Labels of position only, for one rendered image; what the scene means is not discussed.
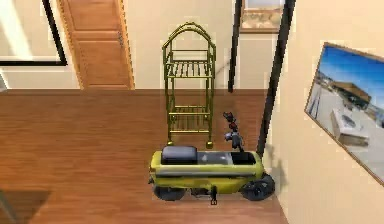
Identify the gold metal luggage cart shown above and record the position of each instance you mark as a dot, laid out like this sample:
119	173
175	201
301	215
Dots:
188	70

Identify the yellow motor scooter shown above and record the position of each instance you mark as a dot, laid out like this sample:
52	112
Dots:
206	173

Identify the brown wooden room door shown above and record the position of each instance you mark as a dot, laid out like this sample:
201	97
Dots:
98	46

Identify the beige framed picture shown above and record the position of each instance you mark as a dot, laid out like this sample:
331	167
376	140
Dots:
261	18

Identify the blue sky framed picture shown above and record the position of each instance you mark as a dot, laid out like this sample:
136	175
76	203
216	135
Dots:
350	100

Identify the black framed window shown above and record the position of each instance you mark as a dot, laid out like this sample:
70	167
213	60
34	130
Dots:
23	30

